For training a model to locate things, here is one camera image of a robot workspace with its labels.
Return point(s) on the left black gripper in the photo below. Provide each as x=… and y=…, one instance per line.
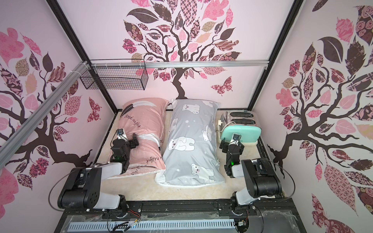
x=134, y=141

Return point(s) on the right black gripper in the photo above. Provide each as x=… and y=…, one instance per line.
x=231, y=147

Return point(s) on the grey polar bear pillow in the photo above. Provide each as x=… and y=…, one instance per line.
x=190, y=153

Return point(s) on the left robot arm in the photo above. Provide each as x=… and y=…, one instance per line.
x=82, y=189

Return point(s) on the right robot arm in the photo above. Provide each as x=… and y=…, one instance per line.
x=260, y=178

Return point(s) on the pink good night pillow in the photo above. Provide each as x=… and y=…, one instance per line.
x=145, y=118

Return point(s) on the mint green toaster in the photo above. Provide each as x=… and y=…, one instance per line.
x=240, y=122

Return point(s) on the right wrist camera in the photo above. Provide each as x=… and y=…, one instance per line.
x=235, y=138

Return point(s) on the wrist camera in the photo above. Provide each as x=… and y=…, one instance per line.
x=121, y=134
x=235, y=138

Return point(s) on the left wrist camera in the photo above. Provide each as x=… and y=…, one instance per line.
x=121, y=134

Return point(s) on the black base frame rail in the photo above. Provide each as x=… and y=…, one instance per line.
x=222, y=207

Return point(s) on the black wire basket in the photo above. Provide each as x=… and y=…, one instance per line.
x=116, y=74

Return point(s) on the white slotted cable duct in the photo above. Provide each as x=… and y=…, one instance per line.
x=151, y=226

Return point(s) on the horizontal aluminium rail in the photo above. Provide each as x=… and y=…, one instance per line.
x=192, y=64

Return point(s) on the diagonal aluminium rail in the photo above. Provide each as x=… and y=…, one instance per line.
x=10, y=147

